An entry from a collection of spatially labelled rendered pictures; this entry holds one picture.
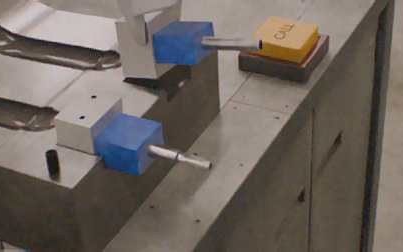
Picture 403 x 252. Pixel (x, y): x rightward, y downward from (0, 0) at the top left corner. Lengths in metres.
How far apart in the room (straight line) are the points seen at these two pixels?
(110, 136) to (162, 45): 0.11
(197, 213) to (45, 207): 0.15
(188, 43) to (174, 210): 0.15
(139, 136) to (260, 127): 0.21
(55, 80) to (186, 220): 0.18
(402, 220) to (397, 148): 0.27
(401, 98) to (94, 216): 1.76
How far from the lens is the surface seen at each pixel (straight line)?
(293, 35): 1.00
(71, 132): 0.74
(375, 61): 1.50
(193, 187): 0.84
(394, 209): 2.07
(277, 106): 0.94
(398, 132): 2.31
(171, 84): 0.87
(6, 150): 0.76
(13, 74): 0.87
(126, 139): 0.73
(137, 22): 0.78
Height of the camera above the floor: 1.32
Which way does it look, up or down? 35 degrees down
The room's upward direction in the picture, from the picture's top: 3 degrees counter-clockwise
